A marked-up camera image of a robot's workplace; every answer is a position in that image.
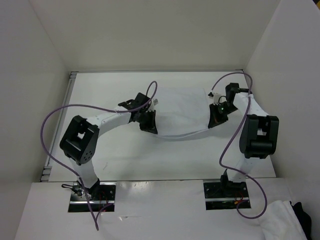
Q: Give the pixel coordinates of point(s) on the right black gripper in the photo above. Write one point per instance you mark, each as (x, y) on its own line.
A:
(215, 118)

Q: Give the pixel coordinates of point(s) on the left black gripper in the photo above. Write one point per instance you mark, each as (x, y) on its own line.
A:
(151, 127)

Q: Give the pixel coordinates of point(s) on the white skirt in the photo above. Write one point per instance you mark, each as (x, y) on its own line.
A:
(181, 112)

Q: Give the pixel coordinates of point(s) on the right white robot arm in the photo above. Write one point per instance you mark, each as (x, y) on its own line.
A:
(258, 134)

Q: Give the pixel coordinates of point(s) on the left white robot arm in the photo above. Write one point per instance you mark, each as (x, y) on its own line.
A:
(80, 139)

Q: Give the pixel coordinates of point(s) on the white folded cloth pile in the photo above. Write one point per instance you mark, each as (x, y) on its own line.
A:
(279, 222)

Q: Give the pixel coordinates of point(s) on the dark navy cloth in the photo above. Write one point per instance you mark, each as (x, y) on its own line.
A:
(304, 219)

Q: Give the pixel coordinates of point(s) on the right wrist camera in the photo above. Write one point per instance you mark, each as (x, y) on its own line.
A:
(215, 97)

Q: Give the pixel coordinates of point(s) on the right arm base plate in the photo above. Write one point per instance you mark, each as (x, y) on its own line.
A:
(218, 198)

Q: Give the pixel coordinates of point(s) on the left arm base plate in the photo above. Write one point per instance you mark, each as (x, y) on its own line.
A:
(102, 201)

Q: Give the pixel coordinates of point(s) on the aluminium table edge rail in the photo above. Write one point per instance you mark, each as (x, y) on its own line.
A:
(45, 175)

